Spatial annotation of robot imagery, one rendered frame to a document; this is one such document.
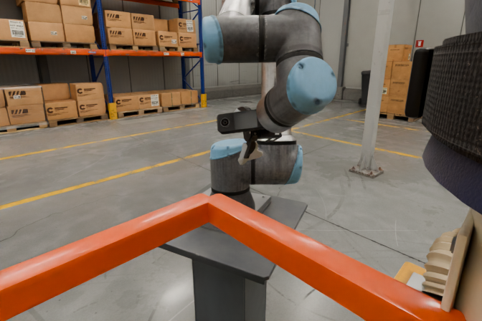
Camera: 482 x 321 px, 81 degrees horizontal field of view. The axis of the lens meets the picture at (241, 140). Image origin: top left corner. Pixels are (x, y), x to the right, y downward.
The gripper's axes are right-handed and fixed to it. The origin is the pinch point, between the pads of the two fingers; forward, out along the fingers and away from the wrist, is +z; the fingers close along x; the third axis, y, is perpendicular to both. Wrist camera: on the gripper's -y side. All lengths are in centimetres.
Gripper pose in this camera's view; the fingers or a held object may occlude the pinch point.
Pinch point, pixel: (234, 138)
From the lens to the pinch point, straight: 80.8
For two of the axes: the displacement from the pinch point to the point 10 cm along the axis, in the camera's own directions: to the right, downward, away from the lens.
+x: -1.2, -9.6, 2.4
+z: -3.5, 2.6, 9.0
